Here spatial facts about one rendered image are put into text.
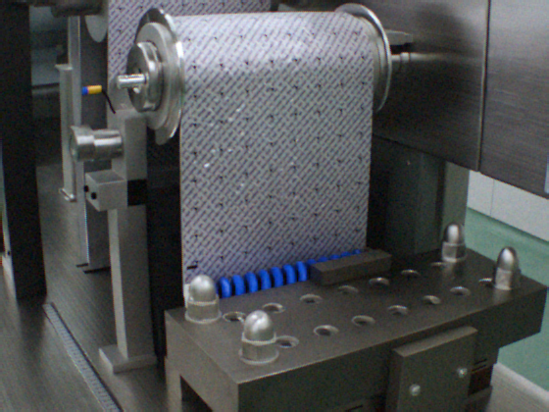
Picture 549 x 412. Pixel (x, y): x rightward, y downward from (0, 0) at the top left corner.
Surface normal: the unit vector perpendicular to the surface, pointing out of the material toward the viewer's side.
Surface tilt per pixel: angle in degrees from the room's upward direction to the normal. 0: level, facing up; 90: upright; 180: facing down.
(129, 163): 90
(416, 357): 90
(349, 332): 0
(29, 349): 0
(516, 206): 90
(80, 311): 0
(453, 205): 90
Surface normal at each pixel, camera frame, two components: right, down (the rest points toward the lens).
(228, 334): 0.02, -0.95
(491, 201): -0.87, 0.15
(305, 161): 0.50, 0.29
